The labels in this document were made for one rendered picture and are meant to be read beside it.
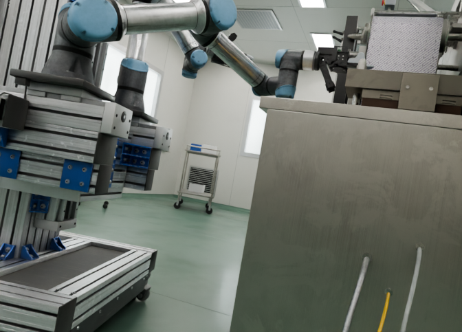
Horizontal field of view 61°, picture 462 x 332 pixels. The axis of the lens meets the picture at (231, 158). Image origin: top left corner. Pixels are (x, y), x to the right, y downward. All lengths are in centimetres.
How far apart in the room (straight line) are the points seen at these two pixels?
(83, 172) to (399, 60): 113
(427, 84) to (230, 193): 637
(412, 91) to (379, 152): 22
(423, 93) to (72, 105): 102
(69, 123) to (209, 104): 671
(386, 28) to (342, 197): 68
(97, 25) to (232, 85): 668
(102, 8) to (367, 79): 81
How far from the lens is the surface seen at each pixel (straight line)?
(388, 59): 157
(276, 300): 130
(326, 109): 127
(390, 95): 135
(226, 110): 770
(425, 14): 196
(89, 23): 117
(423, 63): 157
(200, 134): 781
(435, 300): 127
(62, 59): 128
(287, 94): 154
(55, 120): 125
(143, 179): 165
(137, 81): 174
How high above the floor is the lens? 63
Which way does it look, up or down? 2 degrees up
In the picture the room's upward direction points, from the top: 10 degrees clockwise
